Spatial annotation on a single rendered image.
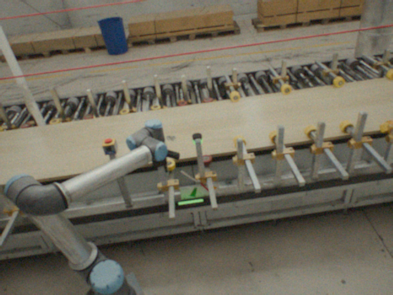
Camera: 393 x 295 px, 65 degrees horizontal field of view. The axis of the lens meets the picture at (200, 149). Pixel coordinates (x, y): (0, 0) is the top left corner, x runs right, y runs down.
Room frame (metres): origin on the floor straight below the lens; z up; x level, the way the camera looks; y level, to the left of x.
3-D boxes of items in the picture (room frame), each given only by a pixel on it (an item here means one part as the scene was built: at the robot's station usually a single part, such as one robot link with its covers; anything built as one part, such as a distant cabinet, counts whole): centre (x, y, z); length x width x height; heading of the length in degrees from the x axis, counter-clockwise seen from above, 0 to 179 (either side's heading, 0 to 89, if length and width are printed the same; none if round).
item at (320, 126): (1.55, -0.74, 0.91); 0.04 x 0.04 x 0.48; 2
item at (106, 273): (0.90, 0.53, 0.79); 0.17 x 0.15 x 0.18; 45
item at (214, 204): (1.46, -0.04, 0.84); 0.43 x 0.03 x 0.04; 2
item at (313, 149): (1.55, -0.77, 0.95); 0.14 x 0.06 x 0.05; 92
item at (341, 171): (1.51, -0.78, 0.95); 0.50 x 0.04 x 0.04; 2
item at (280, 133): (1.54, -0.49, 0.92); 0.04 x 0.04 x 0.48; 2
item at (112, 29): (7.23, 1.57, 0.36); 0.59 x 0.57 x 0.73; 178
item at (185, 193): (1.50, 0.04, 0.75); 0.26 x 0.01 x 0.10; 92
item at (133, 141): (1.35, 0.30, 1.30); 0.12 x 0.12 x 0.09; 45
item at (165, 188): (1.52, 0.23, 0.82); 0.14 x 0.06 x 0.05; 92
